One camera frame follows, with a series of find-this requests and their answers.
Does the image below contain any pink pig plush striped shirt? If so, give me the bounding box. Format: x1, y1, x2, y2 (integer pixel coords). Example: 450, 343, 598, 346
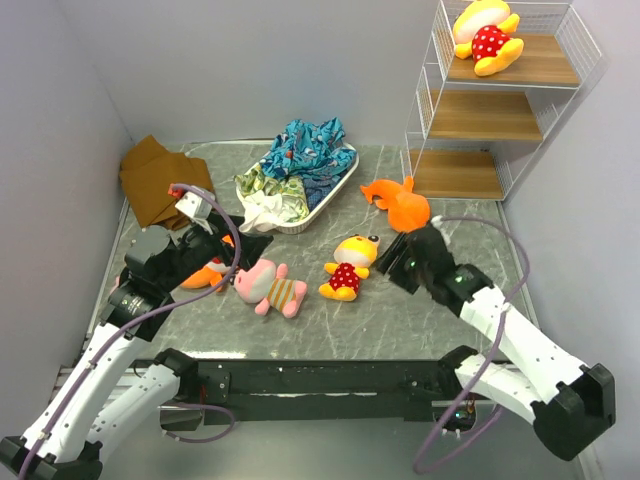
233, 258, 308, 319

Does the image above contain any white plastic laundry basket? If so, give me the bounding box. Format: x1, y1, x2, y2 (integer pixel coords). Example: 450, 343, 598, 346
273, 143, 359, 234

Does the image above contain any orange whale plush toy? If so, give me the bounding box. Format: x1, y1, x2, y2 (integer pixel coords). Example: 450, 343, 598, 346
360, 177, 431, 233

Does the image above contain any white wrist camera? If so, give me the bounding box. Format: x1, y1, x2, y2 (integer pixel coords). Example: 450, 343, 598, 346
168, 184, 215, 234
430, 215, 451, 246

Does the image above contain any orange fox plush toy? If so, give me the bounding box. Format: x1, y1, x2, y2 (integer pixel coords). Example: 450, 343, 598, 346
181, 258, 229, 290

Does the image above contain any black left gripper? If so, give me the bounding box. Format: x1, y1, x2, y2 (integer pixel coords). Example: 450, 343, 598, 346
158, 211, 272, 292

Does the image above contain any yellow plush red dotted dress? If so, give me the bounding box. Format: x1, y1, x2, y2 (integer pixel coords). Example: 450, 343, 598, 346
318, 235, 380, 302

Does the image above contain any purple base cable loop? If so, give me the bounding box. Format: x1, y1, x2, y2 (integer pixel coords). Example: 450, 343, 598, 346
160, 402, 237, 445

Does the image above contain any blue patterned cloth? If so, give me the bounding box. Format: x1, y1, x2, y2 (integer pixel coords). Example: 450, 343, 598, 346
260, 117, 355, 188

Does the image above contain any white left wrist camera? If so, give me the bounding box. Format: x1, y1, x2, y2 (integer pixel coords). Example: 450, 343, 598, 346
168, 184, 215, 234

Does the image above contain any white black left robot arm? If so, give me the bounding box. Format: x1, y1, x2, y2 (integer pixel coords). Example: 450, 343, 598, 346
1, 213, 273, 479

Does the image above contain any green white patterned cloth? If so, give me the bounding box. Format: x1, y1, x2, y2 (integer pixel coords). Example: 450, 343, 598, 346
234, 163, 310, 233

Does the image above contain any white wire wooden shelf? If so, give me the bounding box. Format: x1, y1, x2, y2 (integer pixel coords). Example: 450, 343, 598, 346
401, 1, 603, 200

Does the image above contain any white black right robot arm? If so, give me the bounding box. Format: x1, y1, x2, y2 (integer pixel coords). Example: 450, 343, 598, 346
376, 225, 616, 461

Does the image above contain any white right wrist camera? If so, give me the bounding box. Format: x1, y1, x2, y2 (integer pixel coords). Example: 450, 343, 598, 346
430, 215, 451, 246

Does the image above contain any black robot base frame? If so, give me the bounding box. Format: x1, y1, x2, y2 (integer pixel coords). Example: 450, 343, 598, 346
49, 357, 531, 426

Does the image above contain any brown folded cloth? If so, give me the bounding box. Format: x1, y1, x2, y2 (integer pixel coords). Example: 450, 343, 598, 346
119, 135, 214, 230

